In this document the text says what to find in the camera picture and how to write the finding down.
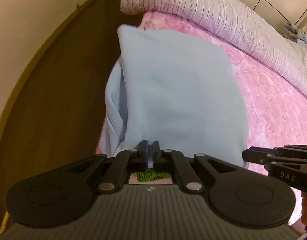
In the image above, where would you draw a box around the pink rose blanket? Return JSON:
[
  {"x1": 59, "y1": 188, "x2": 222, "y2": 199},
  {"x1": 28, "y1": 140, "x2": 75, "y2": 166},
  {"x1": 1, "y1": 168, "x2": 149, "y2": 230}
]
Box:
[{"x1": 95, "y1": 10, "x2": 307, "y2": 227}]

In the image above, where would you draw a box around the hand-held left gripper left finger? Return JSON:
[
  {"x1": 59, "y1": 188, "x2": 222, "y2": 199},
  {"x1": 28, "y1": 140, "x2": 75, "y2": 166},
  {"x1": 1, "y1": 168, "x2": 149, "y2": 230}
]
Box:
[{"x1": 63, "y1": 140, "x2": 149, "y2": 193}]

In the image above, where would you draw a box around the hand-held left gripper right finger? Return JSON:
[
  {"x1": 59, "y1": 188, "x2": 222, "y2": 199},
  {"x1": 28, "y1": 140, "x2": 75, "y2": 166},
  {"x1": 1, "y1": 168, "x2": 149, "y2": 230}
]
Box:
[{"x1": 152, "y1": 140, "x2": 237, "y2": 193}]

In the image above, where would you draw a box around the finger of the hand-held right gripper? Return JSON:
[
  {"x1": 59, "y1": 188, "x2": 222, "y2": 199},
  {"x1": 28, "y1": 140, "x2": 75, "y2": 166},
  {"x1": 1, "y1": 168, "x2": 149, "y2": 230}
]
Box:
[
  {"x1": 273, "y1": 144, "x2": 307, "y2": 155},
  {"x1": 242, "y1": 147, "x2": 307, "y2": 166}
]

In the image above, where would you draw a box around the light blue sweater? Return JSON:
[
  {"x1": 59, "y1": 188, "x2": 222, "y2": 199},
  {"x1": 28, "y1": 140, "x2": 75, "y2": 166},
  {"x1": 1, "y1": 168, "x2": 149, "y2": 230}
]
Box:
[{"x1": 95, "y1": 24, "x2": 249, "y2": 184}]

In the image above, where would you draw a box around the striped lilac duvet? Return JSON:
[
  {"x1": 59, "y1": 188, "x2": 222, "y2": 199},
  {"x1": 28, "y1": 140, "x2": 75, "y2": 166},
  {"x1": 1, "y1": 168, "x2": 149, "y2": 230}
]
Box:
[{"x1": 120, "y1": 0, "x2": 307, "y2": 100}]

